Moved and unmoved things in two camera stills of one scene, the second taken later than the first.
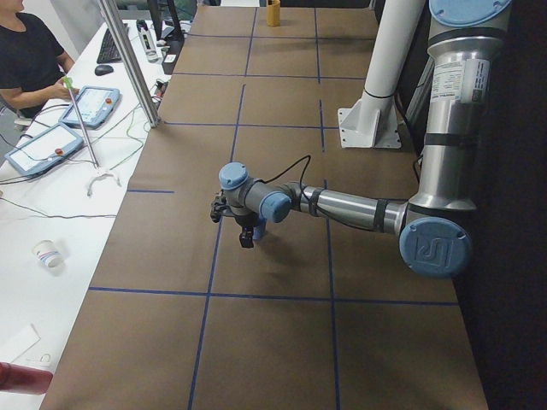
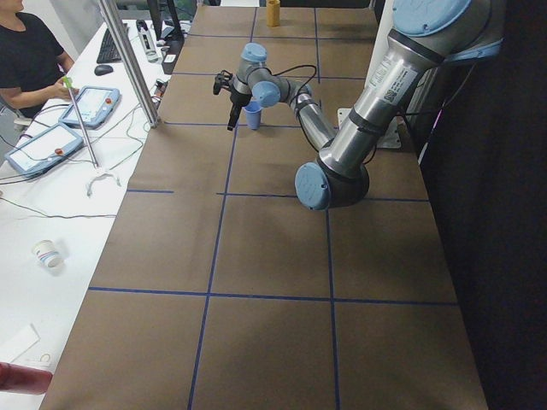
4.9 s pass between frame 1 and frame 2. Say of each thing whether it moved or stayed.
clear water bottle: stayed
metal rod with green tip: stayed
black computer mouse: stayed
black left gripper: moved
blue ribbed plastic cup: moved
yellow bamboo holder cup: stayed
